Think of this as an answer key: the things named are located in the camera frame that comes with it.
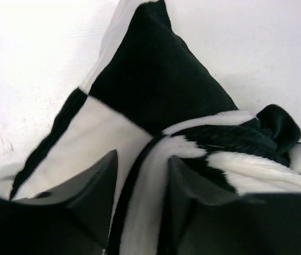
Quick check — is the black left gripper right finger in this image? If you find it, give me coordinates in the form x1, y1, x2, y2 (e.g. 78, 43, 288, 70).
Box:
161, 157, 301, 254

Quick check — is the black and white checkered pillowcase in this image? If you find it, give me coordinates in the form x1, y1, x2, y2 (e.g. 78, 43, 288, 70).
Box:
10, 1, 301, 254

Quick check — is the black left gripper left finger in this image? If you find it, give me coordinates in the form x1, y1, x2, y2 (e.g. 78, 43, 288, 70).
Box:
0, 150, 118, 255

